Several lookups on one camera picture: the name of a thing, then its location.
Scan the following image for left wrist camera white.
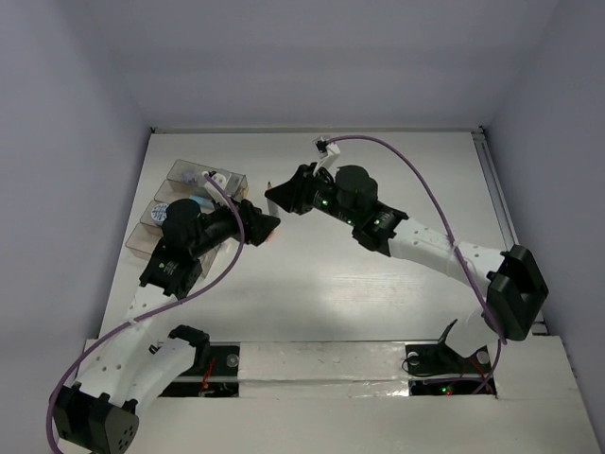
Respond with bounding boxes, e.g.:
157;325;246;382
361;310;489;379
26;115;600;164
199;169;240;198

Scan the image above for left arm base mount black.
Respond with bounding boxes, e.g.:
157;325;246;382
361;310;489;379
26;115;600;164
160;343;240;398

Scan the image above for clear grey highlighter marker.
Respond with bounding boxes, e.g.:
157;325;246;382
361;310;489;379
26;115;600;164
266;182;280;218

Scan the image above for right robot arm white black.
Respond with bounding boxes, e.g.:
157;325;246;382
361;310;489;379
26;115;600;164
265;164;549;371

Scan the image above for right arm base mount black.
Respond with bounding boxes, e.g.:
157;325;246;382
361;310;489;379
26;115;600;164
401;320;497;396

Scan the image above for aluminium rail right side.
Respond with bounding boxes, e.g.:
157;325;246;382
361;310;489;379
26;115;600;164
472;129;549;341

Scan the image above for blue highlighter marker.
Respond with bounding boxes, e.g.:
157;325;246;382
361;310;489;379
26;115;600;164
189;195;214;208

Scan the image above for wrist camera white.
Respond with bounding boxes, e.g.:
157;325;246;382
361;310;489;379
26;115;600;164
199;169;240;198
314;136;340;173

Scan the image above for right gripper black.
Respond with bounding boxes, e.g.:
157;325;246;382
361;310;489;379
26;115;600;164
266;161;359;227

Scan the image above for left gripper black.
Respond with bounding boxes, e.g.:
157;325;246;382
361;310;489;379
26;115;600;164
190;193;279;258

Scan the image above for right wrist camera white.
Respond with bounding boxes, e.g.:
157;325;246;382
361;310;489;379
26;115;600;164
314;136;340;173

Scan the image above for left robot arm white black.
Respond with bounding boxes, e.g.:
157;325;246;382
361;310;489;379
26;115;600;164
45;199;280;453

